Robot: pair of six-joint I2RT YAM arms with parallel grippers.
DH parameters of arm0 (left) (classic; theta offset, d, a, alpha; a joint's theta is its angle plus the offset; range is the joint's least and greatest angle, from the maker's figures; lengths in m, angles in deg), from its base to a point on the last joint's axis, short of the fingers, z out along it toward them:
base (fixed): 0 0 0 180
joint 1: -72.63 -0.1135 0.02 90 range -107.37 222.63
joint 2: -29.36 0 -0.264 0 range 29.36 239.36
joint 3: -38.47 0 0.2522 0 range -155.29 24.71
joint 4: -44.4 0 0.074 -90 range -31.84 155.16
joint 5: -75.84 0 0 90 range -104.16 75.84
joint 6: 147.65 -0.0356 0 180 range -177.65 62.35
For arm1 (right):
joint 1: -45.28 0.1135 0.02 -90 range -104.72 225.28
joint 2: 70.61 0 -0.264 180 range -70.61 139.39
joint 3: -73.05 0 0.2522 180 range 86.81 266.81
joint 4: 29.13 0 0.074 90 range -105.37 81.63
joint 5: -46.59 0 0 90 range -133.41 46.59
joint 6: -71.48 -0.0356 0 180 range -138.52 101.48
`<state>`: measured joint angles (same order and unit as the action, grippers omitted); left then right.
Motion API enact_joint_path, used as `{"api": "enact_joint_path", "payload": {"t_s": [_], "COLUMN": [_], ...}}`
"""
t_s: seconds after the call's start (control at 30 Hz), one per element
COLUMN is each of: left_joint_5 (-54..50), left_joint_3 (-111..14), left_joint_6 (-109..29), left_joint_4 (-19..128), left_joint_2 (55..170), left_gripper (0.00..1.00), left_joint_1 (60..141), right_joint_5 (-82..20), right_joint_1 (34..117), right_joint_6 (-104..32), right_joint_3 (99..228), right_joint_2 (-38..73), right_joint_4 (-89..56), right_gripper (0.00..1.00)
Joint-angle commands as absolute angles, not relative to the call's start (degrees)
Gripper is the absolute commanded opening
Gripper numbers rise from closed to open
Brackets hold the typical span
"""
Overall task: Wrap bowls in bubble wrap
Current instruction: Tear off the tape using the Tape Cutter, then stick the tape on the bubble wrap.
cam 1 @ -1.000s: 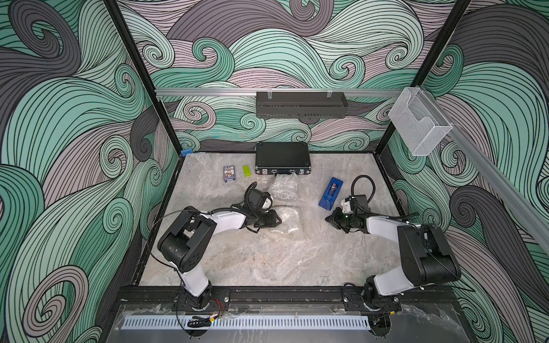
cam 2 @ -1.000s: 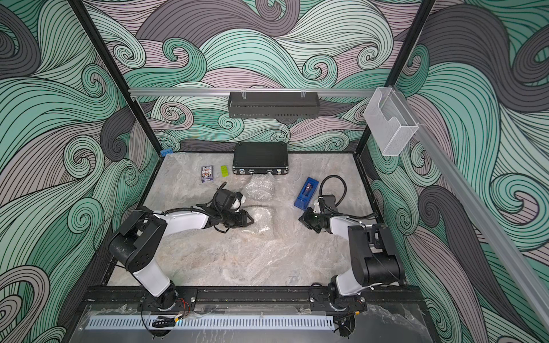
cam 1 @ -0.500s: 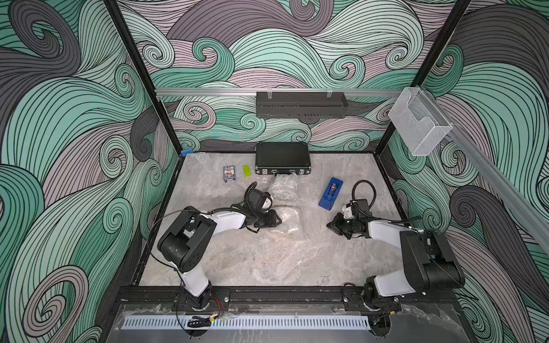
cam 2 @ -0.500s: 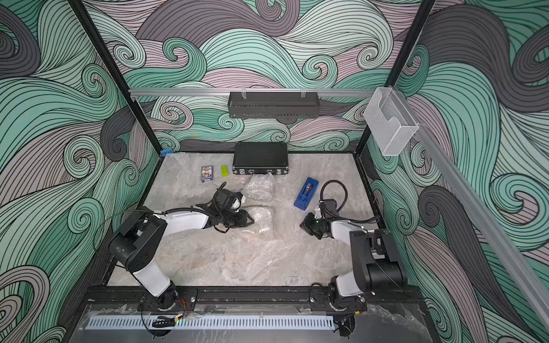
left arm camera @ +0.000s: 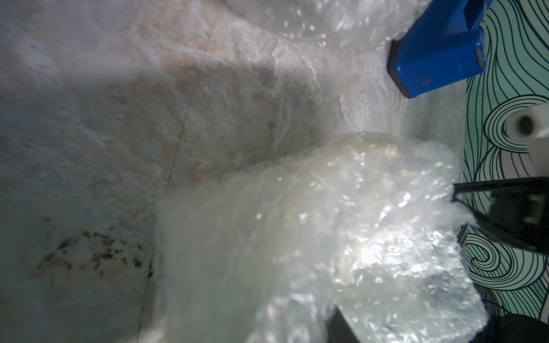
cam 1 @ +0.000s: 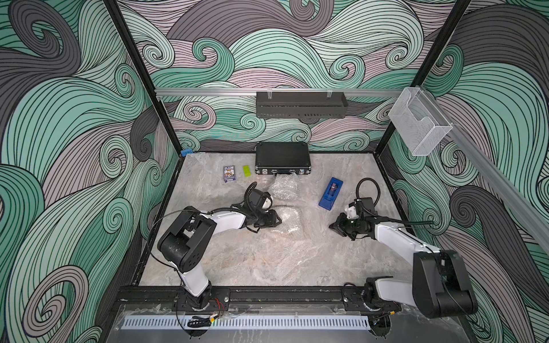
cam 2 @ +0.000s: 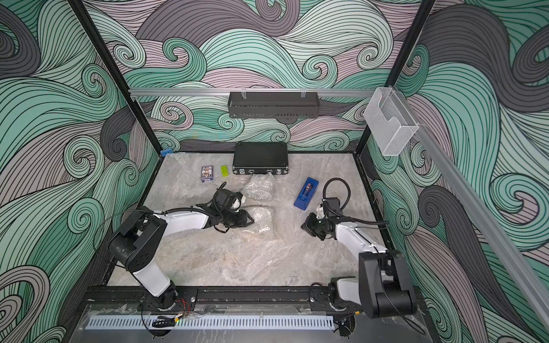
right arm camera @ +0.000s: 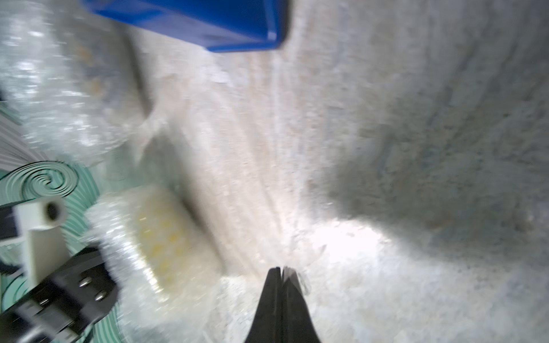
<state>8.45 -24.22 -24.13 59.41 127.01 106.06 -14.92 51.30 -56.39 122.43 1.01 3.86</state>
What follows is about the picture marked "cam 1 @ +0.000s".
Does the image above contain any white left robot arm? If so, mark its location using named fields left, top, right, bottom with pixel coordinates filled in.
left=157, top=206, right=283, bottom=303

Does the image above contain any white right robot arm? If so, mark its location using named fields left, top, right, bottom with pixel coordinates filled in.
left=329, top=212, right=478, bottom=319

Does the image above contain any blue tape dispenser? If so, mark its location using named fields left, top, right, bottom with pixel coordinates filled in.
left=319, top=177, right=343, bottom=211

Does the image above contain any green toy brick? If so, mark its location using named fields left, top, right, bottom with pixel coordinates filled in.
left=242, top=165, right=251, bottom=177

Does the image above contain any blue playing cards box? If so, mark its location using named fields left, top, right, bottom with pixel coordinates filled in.
left=223, top=165, right=236, bottom=183

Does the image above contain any black hard case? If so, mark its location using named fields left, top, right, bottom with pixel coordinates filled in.
left=254, top=141, right=312, bottom=175

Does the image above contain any blue toy brick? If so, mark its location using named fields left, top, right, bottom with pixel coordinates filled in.
left=180, top=149, right=194, bottom=157

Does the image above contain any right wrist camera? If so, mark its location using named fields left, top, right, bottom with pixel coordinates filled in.
left=345, top=204, right=359, bottom=220

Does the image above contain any white slotted cable duct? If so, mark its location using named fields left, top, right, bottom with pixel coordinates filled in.
left=121, top=315, right=370, bottom=330

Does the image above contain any black wall shelf tray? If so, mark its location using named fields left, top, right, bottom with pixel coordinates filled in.
left=256, top=91, right=349, bottom=120

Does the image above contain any clear acrylic wall holder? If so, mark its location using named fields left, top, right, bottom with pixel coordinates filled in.
left=389, top=87, right=453, bottom=157

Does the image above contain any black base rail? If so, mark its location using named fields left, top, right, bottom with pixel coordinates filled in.
left=115, top=284, right=460, bottom=314

